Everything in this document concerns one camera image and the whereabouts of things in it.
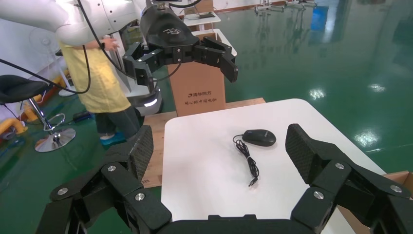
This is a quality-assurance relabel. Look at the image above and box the black bar stool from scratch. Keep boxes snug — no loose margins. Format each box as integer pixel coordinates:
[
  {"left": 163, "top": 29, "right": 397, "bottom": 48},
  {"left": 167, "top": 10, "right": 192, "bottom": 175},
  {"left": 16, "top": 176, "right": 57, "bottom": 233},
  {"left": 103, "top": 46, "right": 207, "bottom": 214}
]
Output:
[{"left": 0, "top": 75, "right": 77, "bottom": 153}]

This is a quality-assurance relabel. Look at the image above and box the metal rack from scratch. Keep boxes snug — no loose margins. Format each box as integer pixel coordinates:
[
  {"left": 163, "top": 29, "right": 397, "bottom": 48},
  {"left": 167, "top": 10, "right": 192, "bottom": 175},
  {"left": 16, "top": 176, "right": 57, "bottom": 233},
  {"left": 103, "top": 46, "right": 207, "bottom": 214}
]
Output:
[{"left": 254, "top": 0, "right": 319, "bottom": 15}]

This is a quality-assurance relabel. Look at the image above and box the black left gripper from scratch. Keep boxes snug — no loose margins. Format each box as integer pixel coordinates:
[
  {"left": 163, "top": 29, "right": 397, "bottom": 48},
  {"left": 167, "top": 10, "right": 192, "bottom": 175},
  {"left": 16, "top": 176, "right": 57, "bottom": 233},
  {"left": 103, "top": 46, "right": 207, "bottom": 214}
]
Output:
[{"left": 122, "top": 5, "right": 240, "bottom": 87}]

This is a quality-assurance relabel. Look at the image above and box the black power adapter with cable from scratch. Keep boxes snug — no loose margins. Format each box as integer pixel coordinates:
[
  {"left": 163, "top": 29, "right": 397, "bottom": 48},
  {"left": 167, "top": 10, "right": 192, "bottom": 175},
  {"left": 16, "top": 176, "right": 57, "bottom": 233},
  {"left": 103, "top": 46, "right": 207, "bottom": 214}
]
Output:
[{"left": 232, "top": 129, "right": 277, "bottom": 188}]

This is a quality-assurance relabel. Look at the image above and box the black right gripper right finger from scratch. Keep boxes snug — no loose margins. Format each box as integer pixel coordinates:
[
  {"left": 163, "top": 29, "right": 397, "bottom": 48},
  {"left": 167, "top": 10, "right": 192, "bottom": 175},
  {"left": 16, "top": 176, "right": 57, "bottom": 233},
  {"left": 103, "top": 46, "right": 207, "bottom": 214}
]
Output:
[{"left": 285, "top": 123, "right": 412, "bottom": 234}]

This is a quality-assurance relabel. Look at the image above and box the person in yellow apron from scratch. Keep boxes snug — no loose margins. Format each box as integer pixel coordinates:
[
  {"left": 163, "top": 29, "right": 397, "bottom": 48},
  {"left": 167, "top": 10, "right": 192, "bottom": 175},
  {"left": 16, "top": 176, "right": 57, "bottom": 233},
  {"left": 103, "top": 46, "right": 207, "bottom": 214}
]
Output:
[{"left": 58, "top": 35, "right": 141, "bottom": 141}]

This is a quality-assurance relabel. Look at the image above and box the tall printed cardboard box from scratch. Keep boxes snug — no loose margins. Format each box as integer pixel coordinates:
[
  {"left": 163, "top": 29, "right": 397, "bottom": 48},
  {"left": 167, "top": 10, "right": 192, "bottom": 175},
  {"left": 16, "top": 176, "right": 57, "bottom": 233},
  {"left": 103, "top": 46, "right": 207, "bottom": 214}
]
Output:
[{"left": 167, "top": 32, "right": 226, "bottom": 117}]

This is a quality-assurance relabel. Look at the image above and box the teal foot block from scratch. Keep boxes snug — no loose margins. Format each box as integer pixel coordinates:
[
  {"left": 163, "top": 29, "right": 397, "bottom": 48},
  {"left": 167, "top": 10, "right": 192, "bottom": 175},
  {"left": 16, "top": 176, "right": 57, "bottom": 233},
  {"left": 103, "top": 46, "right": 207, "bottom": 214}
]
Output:
[{"left": 100, "top": 131, "right": 127, "bottom": 149}]

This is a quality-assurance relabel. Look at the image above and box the yellow foam tube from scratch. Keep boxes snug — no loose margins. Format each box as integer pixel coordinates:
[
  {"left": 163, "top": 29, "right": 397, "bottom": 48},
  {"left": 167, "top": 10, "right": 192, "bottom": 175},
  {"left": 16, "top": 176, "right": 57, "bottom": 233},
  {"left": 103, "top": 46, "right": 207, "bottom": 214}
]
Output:
[{"left": 0, "top": 117, "right": 28, "bottom": 139}]

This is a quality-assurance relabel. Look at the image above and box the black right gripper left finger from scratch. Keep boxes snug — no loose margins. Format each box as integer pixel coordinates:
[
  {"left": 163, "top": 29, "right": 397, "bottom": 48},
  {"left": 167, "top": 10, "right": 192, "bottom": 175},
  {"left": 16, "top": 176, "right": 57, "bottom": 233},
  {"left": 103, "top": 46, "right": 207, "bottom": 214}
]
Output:
[{"left": 50, "top": 125, "right": 172, "bottom": 234}]

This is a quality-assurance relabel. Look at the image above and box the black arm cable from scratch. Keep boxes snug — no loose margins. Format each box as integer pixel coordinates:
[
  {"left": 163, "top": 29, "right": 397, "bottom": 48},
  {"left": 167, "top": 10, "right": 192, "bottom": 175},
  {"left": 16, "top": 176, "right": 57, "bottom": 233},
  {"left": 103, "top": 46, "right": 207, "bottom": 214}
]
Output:
[
  {"left": 0, "top": 45, "right": 92, "bottom": 95},
  {"left": 76, "top": 0, "right": 183, "bottom": 83}
]

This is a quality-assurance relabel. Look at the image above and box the brown cardboard carton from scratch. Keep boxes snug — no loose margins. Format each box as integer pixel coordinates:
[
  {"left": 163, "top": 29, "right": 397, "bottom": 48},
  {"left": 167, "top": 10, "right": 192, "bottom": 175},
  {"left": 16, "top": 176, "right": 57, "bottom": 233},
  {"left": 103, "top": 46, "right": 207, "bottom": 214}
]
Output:
[{"left": 184, "top": 0, "right": 215, "bottom": 15}]

